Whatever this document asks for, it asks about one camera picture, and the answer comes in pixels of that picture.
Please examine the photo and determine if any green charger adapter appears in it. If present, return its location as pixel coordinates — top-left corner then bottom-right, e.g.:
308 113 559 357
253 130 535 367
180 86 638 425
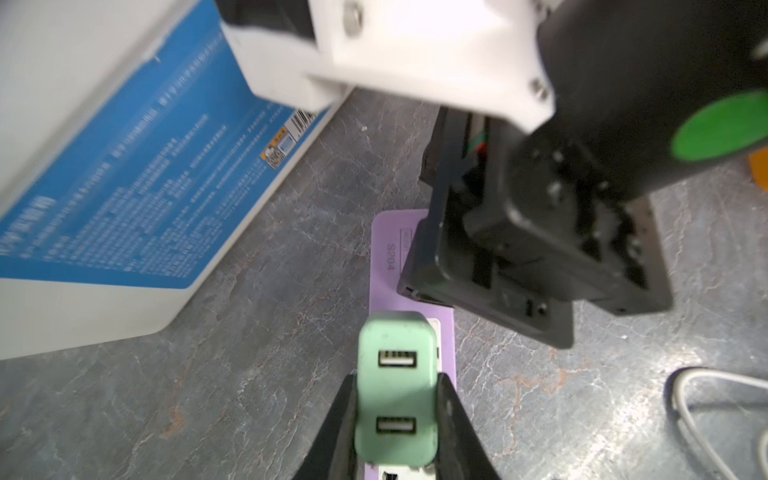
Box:
354 311 439 468

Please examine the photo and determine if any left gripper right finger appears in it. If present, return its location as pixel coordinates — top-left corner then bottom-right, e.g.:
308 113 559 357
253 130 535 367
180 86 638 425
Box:
434 373 500 480

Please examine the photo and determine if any blue lid storage box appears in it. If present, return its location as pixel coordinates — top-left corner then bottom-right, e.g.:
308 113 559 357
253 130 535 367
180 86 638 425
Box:
1 1 333 359

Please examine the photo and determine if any orange power strip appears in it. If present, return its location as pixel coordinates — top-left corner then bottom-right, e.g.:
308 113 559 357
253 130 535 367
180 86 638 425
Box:
748 148 768 192

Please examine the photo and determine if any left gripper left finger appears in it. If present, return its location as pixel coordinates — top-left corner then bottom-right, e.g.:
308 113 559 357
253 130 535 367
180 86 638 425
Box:
293 374 357 480

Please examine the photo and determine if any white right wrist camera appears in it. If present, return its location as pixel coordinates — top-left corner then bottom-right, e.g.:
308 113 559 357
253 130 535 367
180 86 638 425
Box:
217 1 555 133

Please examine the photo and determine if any purple power strip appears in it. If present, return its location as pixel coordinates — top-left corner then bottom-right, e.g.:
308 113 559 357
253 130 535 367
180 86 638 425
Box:
364 208 458 480

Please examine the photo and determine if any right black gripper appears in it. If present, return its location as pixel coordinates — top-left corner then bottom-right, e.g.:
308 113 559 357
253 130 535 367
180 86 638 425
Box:
397 107 673 349

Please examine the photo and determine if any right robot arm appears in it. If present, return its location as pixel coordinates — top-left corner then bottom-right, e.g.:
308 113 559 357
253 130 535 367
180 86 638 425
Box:
397 1 767 349

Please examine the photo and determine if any white charging cable grey laptop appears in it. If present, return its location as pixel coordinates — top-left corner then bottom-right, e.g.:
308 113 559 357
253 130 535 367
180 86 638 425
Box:
664 366 767 479

